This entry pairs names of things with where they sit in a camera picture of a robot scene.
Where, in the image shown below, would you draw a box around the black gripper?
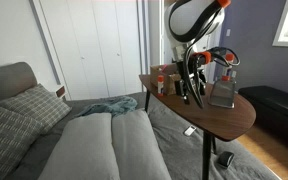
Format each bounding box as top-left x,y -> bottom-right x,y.
173,53 -> 208,109

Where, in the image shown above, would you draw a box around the silver mesh pen basket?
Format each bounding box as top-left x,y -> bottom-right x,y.
208,79 -> 237,109

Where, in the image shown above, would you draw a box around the orange capped glue stick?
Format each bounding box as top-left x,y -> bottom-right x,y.
156,74 -> 165,98
221,53 -> 236,83

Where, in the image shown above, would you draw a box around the taped cardboard box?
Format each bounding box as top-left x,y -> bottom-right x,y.
149,63 -> 185,97

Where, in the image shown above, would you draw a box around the dark wooden side table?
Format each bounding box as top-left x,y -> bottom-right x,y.
138,73 -> 257,180

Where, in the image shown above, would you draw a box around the white remote control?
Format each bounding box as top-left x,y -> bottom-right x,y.
183,125 -> 197,137

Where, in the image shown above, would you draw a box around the white room door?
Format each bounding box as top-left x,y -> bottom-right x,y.
149,0 -> 167,66

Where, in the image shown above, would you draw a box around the white trim with grey stripe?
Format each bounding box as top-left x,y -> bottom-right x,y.
136,0 -> 151,93

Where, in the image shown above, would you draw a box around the small black pouch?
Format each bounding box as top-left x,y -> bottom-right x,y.
216,150 -> 236,169

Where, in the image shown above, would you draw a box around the plain grey pillow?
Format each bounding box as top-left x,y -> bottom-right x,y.
111,109 -> 172,180
37,112 -> 121,180

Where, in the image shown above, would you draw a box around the crumpled teal blanket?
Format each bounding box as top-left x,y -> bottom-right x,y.
73,95 -> 139,118

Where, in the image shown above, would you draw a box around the black leather bench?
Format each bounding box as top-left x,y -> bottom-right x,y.
237,85 -> 288,154

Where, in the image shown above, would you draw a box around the white closet doors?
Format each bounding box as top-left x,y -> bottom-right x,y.
38,0 -> 143,100

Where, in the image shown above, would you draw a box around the white wooden nightstand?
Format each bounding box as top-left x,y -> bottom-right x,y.
52,83 -> 68,99

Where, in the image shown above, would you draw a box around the small grey plaid pillow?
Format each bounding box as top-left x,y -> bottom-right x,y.
0,83 -> 73,135

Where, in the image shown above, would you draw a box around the grey upholstered headboard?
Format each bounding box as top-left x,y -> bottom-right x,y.
0,61 -> 38,103

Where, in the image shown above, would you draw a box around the large grey plaid pillow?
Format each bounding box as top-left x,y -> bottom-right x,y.
0,97 -> 44,180

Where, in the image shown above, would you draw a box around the orange cable clip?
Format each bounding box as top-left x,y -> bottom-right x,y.
197,50 -> 213,65
217,0 -> 232,8

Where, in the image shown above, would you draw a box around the thin black cable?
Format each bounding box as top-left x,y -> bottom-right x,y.
208,46 -> 242,68

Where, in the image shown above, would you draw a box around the thick black cable hose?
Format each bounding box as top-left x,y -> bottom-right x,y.
168,0 -> 226,68

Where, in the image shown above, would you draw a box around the white window frame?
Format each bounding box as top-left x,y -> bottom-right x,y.
272,0 -> 288,48

